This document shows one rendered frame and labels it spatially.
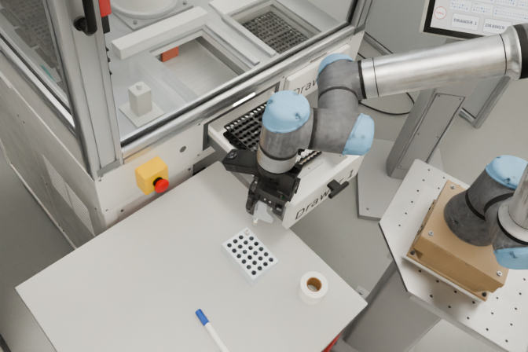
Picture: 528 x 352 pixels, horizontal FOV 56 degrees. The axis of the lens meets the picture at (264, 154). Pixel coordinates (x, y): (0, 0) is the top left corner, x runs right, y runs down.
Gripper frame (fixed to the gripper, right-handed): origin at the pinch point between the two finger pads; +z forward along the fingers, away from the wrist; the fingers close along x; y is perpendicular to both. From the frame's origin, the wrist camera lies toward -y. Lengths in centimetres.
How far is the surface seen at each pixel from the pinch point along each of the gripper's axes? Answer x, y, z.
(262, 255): 0.9, 4.1, 18.1
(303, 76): 55, -14, 7
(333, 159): 36.2, 6.9, 13.6
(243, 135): 24.6, -16.9, 8.2
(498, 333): 17, 63, 22
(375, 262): 67, 35, 98
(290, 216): 9.5, 5.9, 9.5
